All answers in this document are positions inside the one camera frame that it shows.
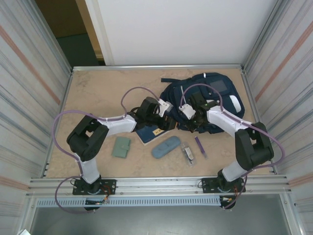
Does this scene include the navy notebook with yellow label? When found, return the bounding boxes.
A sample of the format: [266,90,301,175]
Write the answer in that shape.
[135,126,172,147]

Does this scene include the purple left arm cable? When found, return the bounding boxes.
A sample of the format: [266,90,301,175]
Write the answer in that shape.
[53,87,163,214]

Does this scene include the purple pen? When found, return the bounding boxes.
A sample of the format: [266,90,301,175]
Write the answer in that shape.
[194,136,207,160]

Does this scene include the navy blue backpack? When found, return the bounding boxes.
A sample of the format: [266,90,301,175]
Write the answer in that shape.
[160,72,246,135]

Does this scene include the blue glasses case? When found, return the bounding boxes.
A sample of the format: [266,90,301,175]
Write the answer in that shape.
[151,136,181,160]

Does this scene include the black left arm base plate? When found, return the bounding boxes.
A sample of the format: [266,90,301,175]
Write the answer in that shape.
[72,179,117,196]

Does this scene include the short aluminium frame rail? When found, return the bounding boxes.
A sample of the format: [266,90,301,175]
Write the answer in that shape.
[71,64,246,72]

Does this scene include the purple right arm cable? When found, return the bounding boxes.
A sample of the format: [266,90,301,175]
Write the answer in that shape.
[179,84,286,210]

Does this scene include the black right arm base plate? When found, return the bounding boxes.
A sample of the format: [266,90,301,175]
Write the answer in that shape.
[201,178,245,194]

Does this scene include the green wallet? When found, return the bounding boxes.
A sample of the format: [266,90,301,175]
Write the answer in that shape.
[111,136,132,159]

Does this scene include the grey metal lower shelf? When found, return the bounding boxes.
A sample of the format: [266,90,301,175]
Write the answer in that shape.
[30,207,293,235]

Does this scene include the clear plastic pencil case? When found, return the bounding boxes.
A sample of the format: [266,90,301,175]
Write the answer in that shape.
[179,142,197,169]

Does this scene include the aluminium side frame rail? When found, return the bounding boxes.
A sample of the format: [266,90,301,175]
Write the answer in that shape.
[241,68,280,175]
[43,70,74,177]

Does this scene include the grey slotted cable duct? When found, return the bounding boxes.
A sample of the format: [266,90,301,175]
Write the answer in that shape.
[36,197,222,208]

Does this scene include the long aluminium mounting rail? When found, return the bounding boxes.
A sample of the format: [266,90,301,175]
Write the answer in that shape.
[25,177,293,198]

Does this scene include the white door frame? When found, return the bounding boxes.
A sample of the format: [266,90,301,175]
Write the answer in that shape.
[84,0,115,66]

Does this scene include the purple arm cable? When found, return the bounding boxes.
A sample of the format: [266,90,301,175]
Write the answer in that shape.
[179,84,286,210]
[53,87,163,214]

